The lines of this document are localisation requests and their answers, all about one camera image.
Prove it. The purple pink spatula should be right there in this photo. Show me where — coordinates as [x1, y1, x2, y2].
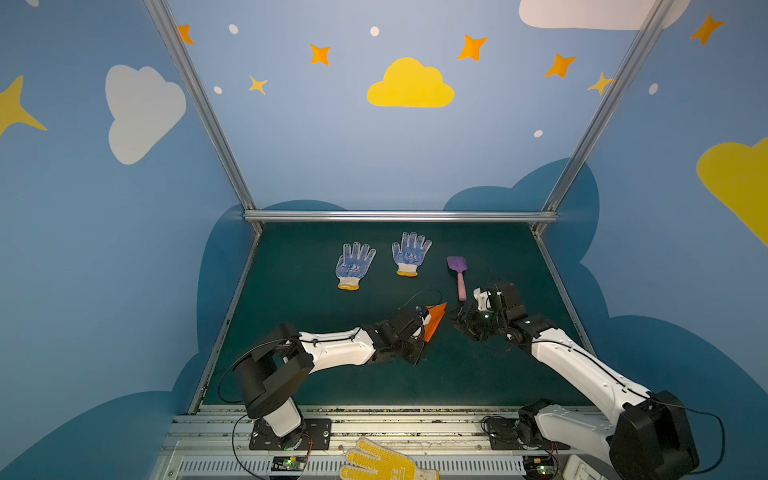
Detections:
[446, 256, 467, 302]

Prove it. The right aluminium frame post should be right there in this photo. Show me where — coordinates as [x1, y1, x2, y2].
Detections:
[532, 0, 689, 238]

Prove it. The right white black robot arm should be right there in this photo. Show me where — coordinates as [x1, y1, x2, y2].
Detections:
[456, 283, 700, 479]

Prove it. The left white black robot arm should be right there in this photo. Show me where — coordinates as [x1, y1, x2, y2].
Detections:
[228, 306, 443, 450]

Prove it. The white plastic object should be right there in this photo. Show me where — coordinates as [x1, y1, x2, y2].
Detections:
[561, 455, 606, 480]

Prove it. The right green circuit board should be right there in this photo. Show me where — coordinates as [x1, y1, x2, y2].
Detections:
[523, 457, 558, 480]

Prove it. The yellow dotted work glove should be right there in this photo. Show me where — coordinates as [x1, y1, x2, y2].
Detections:
[339, 437, 441, 480]

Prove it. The blue dotted work glove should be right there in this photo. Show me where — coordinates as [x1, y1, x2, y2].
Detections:
[335, 242, 377, 291]
[392, 232, 432, 277]

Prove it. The aluminium rear frame bar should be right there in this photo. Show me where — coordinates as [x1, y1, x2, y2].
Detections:
[244, 210, 558, 224]

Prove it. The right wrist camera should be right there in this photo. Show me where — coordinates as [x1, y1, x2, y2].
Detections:
[473, 287, 490, 311]

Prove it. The right blue dotted work glove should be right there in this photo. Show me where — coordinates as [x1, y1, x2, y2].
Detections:
[392, 232, 432, 277]

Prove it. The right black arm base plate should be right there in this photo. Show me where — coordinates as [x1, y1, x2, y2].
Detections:
[480, 415, 571, 451]

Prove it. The left blue dotted work glove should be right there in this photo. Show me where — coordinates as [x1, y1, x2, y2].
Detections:
[335, 242, 377, 291]

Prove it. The orange square paper sheet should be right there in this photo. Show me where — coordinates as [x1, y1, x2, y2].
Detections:
[422, 303, 447, 342]

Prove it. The left green circuit board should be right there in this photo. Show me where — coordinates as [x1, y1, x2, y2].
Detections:
[270, 456, 307, 473]

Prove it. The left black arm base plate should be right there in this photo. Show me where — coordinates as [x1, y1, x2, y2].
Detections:
[248, 418, 332, 451]

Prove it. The aluminium frame post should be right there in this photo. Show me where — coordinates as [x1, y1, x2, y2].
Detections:
[532, 0, 689, 238]
[145, 0, 257, 213]

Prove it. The left aluminium frame post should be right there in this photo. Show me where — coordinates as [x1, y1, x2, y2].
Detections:
[145, 0, 257, 213]

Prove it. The green circuit board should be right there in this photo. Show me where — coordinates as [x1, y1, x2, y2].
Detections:
[523, 457, 558, 480]
[270, 456, 307, 473]

